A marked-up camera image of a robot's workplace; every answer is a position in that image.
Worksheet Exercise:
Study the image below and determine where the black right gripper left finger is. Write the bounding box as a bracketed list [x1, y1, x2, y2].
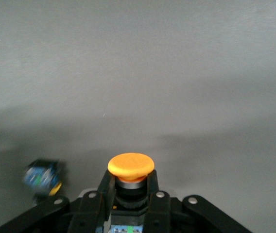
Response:
[71, 169, 117, 233]

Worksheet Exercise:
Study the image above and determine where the yellow push button blue base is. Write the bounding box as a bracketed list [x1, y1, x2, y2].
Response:
[107, 152, 155, 233]

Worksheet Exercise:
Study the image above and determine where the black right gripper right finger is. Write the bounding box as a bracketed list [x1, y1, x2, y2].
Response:
[143, 169, 178, 233]

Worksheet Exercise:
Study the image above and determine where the red push button blue base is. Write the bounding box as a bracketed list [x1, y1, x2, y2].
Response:
[23, 158, 64, 198]

